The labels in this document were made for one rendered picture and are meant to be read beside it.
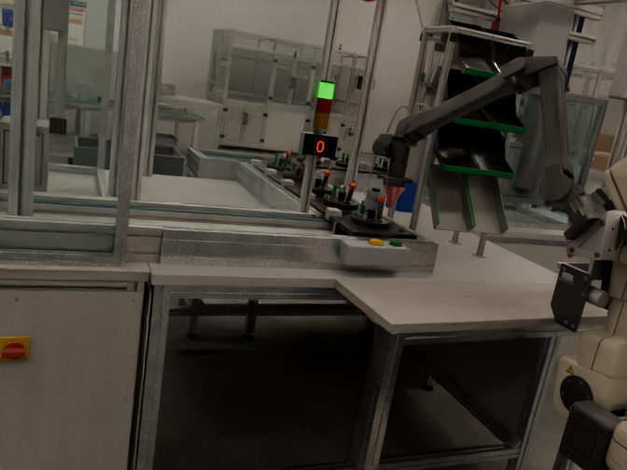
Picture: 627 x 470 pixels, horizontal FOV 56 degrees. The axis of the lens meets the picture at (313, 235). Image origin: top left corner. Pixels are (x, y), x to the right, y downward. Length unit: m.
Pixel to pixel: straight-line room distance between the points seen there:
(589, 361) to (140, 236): 1.23
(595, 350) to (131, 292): 1.21
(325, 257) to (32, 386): 0.87
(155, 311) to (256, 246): 0.33
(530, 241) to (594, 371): 1.54
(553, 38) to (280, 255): 1.95
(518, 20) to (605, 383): 2.06
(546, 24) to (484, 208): 1.22
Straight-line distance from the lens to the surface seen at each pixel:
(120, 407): 1.80
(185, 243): 1.67
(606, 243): 1.52
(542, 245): 3.21
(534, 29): 3.18
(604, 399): 1.71
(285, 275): 1.71
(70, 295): 1.63
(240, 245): 1.71
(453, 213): 2.15
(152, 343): 1.70
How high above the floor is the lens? 1.40
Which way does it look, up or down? 14 degrees down
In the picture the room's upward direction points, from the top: 9 degrees clockwise
